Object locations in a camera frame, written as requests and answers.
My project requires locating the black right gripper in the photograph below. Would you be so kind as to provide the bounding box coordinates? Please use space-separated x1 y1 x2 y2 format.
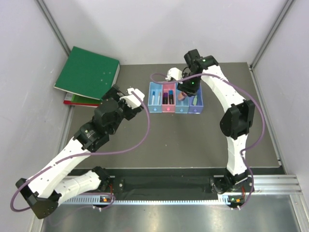
176 72 200 97

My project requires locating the colourful tube pink cap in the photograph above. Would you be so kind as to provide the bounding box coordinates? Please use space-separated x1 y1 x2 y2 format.
177 91 187 101

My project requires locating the black highlighter blue cap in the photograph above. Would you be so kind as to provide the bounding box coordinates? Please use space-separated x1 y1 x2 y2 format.
168 90 174 105

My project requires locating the pink drawer box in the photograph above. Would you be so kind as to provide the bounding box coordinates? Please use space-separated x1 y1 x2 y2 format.
162 84 176 113

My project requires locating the purple drawer box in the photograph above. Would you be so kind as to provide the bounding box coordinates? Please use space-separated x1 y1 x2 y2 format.
188 87 204 114

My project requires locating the light blue drawer box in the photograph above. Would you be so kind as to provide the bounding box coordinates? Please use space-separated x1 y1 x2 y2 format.
148 82 162 113
175 89 189 114

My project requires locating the black marker purple cap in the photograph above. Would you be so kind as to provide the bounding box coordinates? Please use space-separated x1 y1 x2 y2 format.
162 92 169 104

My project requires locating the white marker blue cap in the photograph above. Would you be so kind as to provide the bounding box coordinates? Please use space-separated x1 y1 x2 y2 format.
151 91 155 105

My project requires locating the red and green folder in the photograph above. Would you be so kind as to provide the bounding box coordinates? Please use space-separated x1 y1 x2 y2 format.
63 93 100 107

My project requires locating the green ring binder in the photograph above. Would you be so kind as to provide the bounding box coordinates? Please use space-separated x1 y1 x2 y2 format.
54 46 120 100

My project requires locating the white pencil orange tip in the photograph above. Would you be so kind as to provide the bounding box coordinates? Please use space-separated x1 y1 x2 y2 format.
157 92 161 105

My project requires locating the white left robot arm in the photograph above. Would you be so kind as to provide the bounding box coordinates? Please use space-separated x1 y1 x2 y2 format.
16 85 145 219

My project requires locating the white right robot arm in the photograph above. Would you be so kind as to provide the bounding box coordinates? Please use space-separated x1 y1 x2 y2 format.
174 49 255 191

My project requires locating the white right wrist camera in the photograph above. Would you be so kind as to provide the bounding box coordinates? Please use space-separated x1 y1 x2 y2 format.
165 68 183 81

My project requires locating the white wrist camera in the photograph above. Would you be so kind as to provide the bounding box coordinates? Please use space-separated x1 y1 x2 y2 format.
120 87 145 109
165 68 183 81

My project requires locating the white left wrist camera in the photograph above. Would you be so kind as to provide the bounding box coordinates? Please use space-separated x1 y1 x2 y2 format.
120 87 145 109

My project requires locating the white slotted cable duct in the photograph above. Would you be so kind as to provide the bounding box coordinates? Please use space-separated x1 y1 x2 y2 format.
60 192 244 206

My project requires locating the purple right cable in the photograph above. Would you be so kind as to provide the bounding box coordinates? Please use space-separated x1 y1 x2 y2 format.
151 73 266 210

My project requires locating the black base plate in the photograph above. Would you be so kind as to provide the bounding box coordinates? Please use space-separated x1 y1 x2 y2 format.
81 175 255 194

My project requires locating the aluminium frame post right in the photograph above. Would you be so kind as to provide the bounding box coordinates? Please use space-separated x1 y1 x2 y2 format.
249 0 295 71

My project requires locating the aluminium frame post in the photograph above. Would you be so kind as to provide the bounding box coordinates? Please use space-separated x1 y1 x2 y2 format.
34 0 71 56
249 0 295 71

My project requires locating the aluminium front rail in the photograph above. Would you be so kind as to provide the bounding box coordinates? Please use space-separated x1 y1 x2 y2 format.
38 175 304 195

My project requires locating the aluminium frame post left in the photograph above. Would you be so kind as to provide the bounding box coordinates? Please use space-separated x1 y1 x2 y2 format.
34 0 71 56

